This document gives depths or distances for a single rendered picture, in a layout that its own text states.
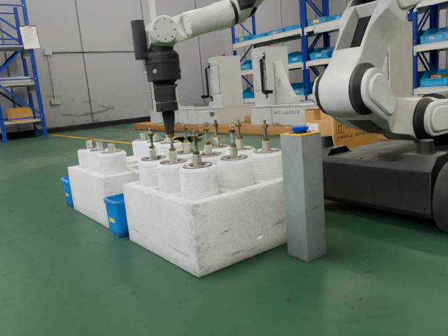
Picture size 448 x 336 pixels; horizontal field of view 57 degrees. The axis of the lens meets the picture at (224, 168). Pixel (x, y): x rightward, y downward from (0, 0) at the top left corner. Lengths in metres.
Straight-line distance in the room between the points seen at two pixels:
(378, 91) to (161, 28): 0.59
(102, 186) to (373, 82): 0.91
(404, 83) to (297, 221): 2.37
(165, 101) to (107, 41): 6.79
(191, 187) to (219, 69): 3.54
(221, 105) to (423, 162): 3.44
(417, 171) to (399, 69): 2.07
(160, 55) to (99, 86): 6.62
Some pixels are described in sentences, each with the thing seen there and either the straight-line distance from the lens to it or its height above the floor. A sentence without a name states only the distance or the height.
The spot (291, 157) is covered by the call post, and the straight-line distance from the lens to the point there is 1.00.
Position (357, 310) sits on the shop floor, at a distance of 0.86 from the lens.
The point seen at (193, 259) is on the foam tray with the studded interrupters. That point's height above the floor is 0.04.
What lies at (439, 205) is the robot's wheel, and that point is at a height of 0.10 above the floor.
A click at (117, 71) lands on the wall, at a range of 7.83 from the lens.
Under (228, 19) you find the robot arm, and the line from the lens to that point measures 1.16.
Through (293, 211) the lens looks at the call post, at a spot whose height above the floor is 0.12.
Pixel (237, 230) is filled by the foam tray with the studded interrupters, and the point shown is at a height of 0.08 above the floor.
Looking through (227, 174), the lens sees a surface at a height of 0.22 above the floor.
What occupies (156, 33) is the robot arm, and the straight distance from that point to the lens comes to 1.06.
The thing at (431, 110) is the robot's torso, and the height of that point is 0.31.
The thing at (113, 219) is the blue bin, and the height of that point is 0.06.
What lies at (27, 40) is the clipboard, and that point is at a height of 1.38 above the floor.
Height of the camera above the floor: 0.43
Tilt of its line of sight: 11 degrees down
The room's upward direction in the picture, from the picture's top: 5 degrees counter-clockwise
